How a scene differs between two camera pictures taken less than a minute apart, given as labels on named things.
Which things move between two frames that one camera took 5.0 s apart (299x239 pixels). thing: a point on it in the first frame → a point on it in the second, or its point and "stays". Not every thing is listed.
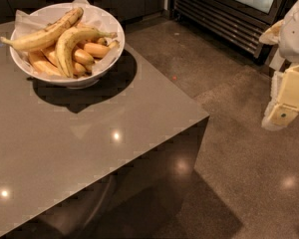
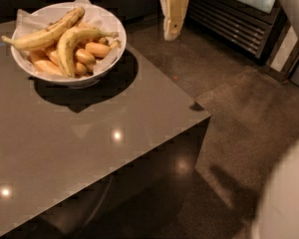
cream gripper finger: x=289 y=94 → x=174 y=4
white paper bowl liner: x=46 y=15 stays
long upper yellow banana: x=47 y=34 stays
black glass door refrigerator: x=236 y=13 stays
